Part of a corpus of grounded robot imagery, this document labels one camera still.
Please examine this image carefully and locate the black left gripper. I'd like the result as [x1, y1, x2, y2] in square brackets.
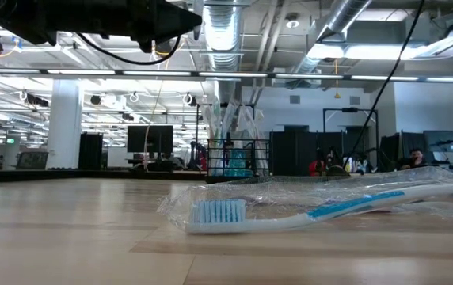
[55, 0, 203, 52]

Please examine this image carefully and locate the long ceiling light strip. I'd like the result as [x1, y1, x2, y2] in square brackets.
[0, 66, 453, 83]

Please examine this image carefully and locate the person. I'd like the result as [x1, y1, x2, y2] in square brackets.
[188, 140, 208, 172]
[308, 158, 327, 177]
[396, 147, 429, 170]

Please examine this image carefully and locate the black cabinet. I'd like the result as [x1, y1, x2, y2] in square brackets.
[78, 131, 105, 171]

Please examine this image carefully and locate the black partition panel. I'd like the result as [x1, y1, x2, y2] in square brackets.
[379, 132, 425, 167]
[269, 130, 370, 177]

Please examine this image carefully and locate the silver ventilation duct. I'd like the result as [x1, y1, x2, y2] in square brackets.
[201, 0, 247, 105]
[289, 0, 372, 76]

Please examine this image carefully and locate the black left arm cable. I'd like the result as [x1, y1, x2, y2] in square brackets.
[74, 32, 183, 67]

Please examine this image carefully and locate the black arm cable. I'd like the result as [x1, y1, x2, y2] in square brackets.
[74, 32, 183, 67]
[343, 0, 426, 167]

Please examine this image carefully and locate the black wire basket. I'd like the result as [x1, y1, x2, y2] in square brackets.
[206, 137, 271, 178]

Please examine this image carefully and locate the black metal stand frame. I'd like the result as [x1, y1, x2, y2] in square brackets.
[322, 106, 380, 167]

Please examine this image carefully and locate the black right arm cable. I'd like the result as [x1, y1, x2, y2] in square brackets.
[343, 0, 426, 167]

